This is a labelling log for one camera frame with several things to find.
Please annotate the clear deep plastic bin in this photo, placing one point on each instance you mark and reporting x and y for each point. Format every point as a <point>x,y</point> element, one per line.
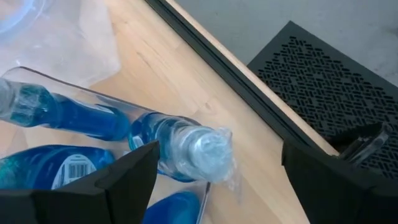
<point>62,37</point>

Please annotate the black aluminium table frame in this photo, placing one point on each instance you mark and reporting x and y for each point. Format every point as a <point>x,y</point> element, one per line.
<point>233,77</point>

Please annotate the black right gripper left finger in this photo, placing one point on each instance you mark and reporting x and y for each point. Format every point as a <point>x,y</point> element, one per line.
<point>77,205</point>

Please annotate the clear shallow plastic bin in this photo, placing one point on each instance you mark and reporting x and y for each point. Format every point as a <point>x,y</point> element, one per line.
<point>370,144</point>

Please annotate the black vented metal box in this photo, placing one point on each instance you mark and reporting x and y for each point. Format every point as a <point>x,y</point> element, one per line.
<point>326,93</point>

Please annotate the blue dish soap bottle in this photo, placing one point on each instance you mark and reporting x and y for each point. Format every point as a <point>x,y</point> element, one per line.
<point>77,118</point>
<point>192,152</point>
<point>37,168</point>
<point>174,208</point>

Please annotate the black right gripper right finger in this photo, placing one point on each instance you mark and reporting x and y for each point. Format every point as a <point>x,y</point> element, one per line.
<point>342,196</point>

